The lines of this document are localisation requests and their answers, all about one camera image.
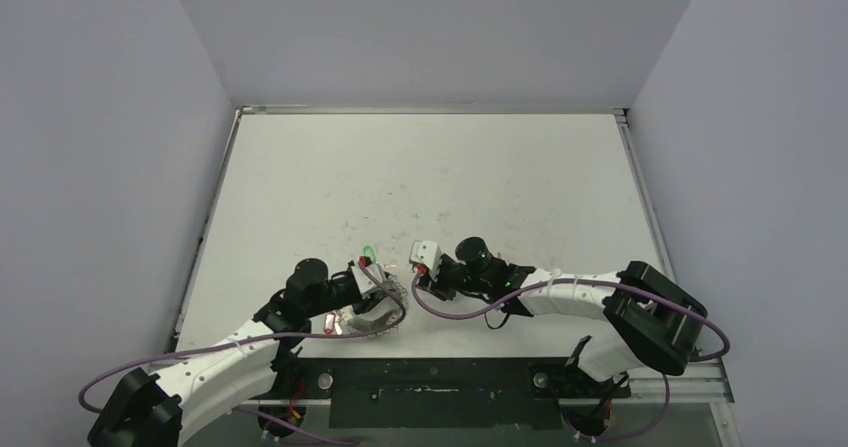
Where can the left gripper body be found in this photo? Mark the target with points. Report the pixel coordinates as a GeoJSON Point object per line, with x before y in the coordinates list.
{"type": "Point", "coordinates": [338, 296]}

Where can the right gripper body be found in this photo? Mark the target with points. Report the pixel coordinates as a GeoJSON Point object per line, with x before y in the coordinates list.
{"type": "Point", "coordinates": [436, 279]}

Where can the red tagged key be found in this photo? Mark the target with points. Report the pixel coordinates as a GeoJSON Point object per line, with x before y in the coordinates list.
{"type": "Point", "coordinates": [332, 324]}

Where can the black tagged key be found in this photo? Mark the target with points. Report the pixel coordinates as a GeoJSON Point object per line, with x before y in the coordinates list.
{"type": "Point", "coordinates": [495, 318]}

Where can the metal key organizer disc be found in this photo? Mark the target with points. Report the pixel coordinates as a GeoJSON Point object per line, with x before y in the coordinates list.
{"type": "Point", "coordinates": [378, 313]}

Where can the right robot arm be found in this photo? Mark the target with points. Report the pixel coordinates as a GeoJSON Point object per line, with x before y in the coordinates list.
{"type": "Point", "coordinates": [653, 323]}

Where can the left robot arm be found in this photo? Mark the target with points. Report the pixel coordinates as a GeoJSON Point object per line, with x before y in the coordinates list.
{"type": "Point", "coordinates": [168, 406]}

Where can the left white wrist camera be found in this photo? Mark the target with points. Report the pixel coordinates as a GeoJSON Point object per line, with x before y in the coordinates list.
{"type": "Point", "coordinates": [368, 275]}

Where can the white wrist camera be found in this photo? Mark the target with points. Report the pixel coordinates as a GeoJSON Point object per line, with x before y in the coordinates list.
{"type": "Point", "coordinates": [426, 254]}
{"type": "Point", "coordinates": [368, 275]}

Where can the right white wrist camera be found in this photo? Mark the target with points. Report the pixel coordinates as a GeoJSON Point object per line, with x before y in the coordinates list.
{"type": "Point", "coordinates": [426, 254]}

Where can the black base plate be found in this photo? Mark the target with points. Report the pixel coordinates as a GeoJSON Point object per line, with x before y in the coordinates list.
{"type": "Point", "coordinates": [402, 410]}

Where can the aluminium frame rail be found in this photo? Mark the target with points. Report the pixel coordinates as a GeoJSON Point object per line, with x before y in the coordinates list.
{"type": "Point", "coordinates": [327, 379]}

